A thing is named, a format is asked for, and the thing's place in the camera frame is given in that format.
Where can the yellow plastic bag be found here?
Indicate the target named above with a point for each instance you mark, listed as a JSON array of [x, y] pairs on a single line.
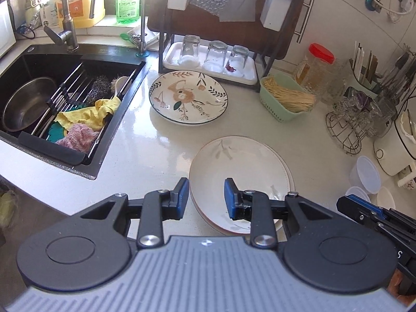
[[6, 208]]

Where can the teal suction hook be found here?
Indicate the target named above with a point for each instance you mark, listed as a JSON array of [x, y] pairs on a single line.
[[373, 5]]

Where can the white appliance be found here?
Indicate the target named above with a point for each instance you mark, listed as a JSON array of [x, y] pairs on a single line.
[[6, 29]]

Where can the translucent plastic container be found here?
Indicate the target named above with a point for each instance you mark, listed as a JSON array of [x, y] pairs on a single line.
[[367, 175], [357, 194]]

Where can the dark wooden cutting board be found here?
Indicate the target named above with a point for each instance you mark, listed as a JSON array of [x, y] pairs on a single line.
[[227, 32]]

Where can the small white bottle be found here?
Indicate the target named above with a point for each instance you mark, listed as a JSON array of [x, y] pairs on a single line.
[[50, 11]]

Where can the white bowl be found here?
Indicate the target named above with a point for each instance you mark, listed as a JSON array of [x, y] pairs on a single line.
[[386, 198]]

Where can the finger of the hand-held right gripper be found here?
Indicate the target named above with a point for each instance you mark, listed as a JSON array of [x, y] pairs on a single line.
[[360, 205]]

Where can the green dish brush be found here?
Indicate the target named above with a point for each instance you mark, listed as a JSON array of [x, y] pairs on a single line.
[[130, 37]]

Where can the floral plate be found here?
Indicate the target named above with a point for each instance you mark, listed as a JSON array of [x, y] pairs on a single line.
[[188, 97]]

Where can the green plastic basket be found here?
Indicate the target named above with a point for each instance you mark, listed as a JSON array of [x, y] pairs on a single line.
[[276, 110]]

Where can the white ladle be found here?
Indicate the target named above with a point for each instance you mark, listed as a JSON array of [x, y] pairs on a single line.
[[119, 83]]

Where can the hanging metal utensils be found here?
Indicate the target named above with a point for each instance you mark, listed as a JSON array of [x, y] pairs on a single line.
[[398, 74]]

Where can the stainless steel bowl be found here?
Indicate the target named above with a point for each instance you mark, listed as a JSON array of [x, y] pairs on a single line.
[[27, 104]]

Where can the green chopstick holder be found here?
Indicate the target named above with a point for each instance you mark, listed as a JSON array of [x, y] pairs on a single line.
[[369, 83]]

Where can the yellow cloth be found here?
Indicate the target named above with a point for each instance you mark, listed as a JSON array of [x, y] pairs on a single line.
[[91, 112]]

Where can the clear drinking glass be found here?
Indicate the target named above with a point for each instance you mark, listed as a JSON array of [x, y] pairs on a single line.
[[238, 61], [215, 57], [189, 50]]

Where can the white drip tray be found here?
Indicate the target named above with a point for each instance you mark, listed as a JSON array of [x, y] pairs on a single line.
[[175, 61]]

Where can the yellow detergent jug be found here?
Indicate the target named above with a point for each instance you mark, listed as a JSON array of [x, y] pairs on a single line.
[[81, 3]]

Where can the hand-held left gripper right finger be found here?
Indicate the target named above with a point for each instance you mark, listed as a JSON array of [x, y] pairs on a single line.
[[230, 201]]

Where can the teal sponge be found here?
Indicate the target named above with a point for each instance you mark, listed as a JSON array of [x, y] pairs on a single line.
[[57, 131]]

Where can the sink drain rack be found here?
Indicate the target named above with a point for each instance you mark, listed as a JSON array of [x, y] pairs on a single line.
[[73, 87]]

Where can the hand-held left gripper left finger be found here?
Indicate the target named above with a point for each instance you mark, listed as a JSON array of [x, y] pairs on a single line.
[[182, 198]]

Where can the pile of wooden toothpicks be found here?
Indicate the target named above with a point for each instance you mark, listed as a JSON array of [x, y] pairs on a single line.
[[289, 96]]

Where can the tall cut-glass tumbler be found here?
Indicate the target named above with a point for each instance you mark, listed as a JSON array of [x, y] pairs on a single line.
[[385, 117]]

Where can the white electric pot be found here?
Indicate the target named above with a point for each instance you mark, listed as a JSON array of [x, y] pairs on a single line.
[[395, 149]]

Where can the black dish rack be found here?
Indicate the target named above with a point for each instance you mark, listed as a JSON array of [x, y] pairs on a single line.
[[162, 52]]

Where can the pink cloth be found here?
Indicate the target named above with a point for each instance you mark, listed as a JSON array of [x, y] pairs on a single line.
[[79, 136]]

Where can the white leaf-print plate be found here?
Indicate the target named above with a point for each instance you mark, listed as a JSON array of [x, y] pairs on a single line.
[[240, 169]]

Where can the black kitchen sink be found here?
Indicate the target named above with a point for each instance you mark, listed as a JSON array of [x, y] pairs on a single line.
[[35, 61]]

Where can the bunch of chopsticks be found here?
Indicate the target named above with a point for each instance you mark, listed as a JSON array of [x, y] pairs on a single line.
[[360, 61]]

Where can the steel kitchen faucet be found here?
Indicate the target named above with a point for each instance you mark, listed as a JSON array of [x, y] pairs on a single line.
[[66, 19]]

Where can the glass jar with red lid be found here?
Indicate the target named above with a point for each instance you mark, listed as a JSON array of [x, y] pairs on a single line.
[[313, 68]]

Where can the steel wool scrubber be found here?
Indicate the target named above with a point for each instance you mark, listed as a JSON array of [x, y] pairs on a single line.
[[100, 87]]

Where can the slim steel faucet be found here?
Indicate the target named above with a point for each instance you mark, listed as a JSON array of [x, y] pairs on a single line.
[[143, 22]]

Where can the clear cut-glass tumbler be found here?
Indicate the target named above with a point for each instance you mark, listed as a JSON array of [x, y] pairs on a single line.
[[336, 83]]

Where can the white cutlery holder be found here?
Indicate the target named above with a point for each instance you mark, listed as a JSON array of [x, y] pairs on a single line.
[[276, 9]]

